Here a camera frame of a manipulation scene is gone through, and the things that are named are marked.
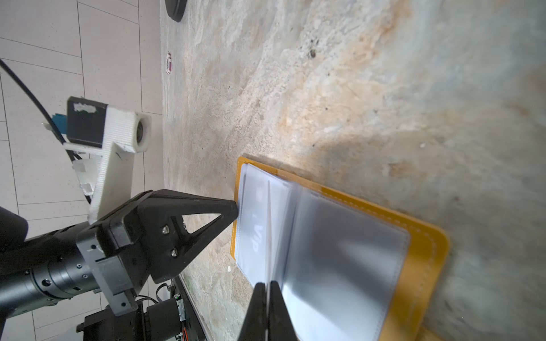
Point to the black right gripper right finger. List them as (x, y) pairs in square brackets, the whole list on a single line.
[(280, 327)]

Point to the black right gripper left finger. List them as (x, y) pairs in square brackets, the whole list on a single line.
[(255, 323)]

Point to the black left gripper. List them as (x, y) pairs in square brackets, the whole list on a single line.
[(147, 235)]

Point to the yellow leather card holder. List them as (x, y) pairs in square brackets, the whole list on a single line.
[(349, 269)]

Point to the black VIP card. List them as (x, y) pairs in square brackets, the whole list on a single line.
[(251, 238), (268, 256)]

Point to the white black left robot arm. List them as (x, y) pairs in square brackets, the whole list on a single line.
[(47, 269)]

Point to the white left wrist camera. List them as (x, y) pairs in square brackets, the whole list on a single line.
[(103, 141)]

